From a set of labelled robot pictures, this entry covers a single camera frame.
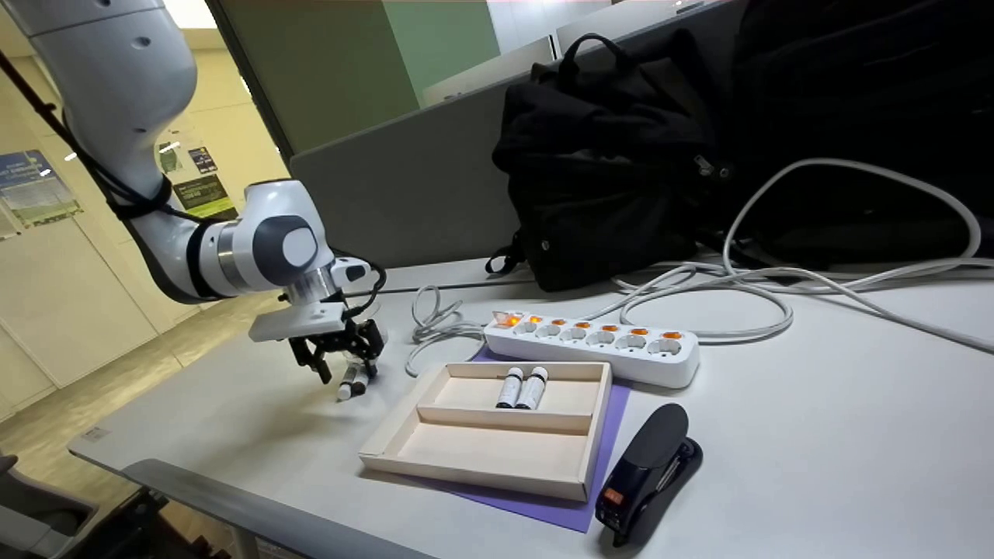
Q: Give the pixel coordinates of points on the white power strip orange switches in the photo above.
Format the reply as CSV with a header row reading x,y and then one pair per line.
x,y
594,344

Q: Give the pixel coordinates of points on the black stapler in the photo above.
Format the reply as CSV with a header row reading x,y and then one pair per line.
x,y
647,476

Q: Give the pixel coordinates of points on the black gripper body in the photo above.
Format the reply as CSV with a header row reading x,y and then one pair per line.
x,y
347,338

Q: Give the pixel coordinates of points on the dark chair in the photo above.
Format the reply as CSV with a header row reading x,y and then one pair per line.
x,y
72,514

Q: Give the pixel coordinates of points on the green partition panel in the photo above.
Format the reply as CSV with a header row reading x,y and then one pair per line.
x,y
344,64

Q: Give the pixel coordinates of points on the black backpack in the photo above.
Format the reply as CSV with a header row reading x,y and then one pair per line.
x,y
608,165

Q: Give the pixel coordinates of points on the wooden two-compartment tray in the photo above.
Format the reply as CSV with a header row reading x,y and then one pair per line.
x,y
486,450

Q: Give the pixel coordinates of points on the blue wall poster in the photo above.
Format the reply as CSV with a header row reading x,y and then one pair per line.
x,y
36,190

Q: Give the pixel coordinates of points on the grey desk partition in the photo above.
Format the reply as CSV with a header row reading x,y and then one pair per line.
x,y
413,190

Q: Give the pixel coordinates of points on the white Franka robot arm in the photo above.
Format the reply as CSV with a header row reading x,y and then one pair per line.
x,y
125,94

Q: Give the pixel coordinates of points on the purple paper sheet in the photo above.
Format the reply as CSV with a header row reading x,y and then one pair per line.
x,y
612,435

